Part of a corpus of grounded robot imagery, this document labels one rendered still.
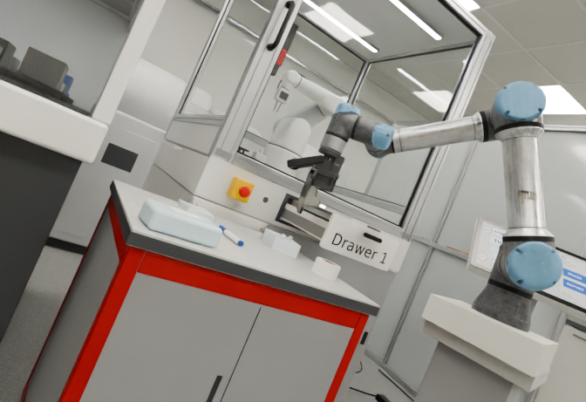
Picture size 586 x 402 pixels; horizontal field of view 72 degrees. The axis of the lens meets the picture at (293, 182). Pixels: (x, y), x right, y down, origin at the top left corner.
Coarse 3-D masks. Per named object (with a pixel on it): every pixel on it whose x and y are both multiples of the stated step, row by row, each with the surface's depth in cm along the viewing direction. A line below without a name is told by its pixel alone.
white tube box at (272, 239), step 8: (264, 232) 127; (272, 232) 127; (264, 240) 124; (272, 240) 118; (280, 240) 116; (288, 240) 124; (272, 248) 116; (280, 248) 117; (288, 248) 117; (296, 248) 118
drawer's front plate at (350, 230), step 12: (336, 216) 121; (336, 228) 122; (348, 228) 124; (360, 228) 126; (324, 240) 121; (336, 240) 122; (348, 240) 125; (360, 240) 127; (372, 240) 129; (384, 240) 131; (396, 240) 134; (336, 252) 123; (348, 252) 125; (360, 252) 128; (372, 252) 130; (384, 252) 132; (372, 264) 131; (384, 264) 133
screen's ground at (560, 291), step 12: (492, 228) 191; (480, 240) 185; (492, 240) 186; (480, 264) 176; (564, 264) 180; (576, 264) 181; (564, 276) 176; (552, 288) 171; (564, 288) 172; (576, 300) 168
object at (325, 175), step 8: (320, 152) 125; (328, 152) 121; (328, 160) 122; (336, 160) 122; (312, 168) 121; (320, 168) 120; (328, 168) 122; (336, 168) 121; (312, 176) 120; (320, 176) 121; (328, 176) 120; (336, 176) 121; (312, 184) 125; (320, 184) 121; (328, 184) 120
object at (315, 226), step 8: (288, 208) 149; (288, 216) 146; (296, 216) 142; (304, 216) 138; (312, 216) 134; (296, 224) 140; (304, 224) 136; (312, 224) 132; (320, 224) 129; (312, 232) 130; (320, 232) 127
